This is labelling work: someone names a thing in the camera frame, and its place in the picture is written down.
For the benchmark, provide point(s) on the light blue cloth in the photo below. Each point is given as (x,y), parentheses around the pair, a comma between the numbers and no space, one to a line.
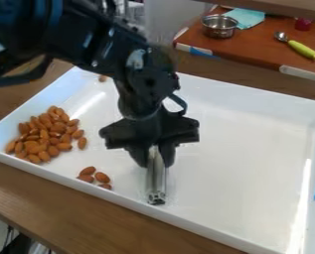
(246,17)

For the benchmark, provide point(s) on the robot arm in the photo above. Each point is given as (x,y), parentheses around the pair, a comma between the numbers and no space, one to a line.
(75,36)

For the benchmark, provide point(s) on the small pile of brown almonds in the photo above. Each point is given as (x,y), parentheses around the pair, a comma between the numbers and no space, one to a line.
(94,177)

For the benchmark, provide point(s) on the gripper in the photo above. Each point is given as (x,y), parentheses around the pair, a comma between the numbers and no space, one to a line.
(153,127)

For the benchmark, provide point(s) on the white tray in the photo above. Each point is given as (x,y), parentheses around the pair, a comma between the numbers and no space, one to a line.
(217,158)

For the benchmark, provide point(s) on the red cup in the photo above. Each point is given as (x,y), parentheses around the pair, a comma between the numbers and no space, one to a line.
(303,24)

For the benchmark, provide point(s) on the silver pot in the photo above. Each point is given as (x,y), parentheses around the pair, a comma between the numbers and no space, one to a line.
(219,25)

